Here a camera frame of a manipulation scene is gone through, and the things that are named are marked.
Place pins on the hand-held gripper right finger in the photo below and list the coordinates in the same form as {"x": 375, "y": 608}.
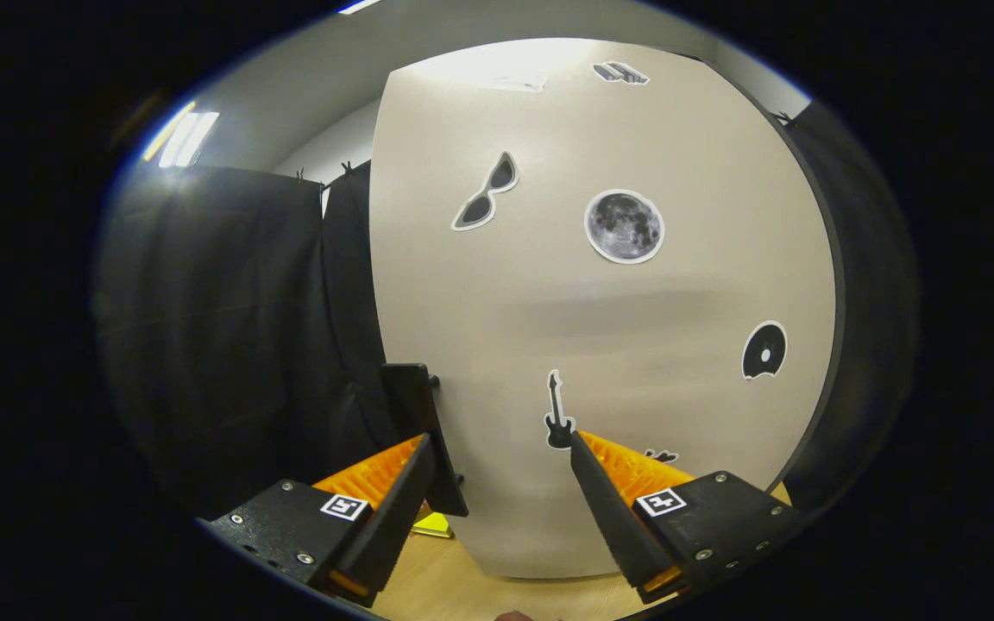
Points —
{"x": 609, "y": 509}

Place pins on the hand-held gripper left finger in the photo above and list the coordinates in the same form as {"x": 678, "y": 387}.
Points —
{"x": 398, "y": 509}

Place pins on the beige shoe cabinet door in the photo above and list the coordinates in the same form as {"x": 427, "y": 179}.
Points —
{"x": 549, "y": 302}

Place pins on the yellow book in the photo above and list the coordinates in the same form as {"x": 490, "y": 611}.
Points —
{"x": 434, "y": 523}

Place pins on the black backdrop cloth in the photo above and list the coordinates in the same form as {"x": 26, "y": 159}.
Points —
{"x": 221, "y": 345}

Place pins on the narrow ceiling light panel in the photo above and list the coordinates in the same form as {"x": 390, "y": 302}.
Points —
{"x": 182, "y": 136}

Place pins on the large ceiling light panel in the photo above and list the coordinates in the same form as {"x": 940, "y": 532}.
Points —
{"x": 359, "y": 5}

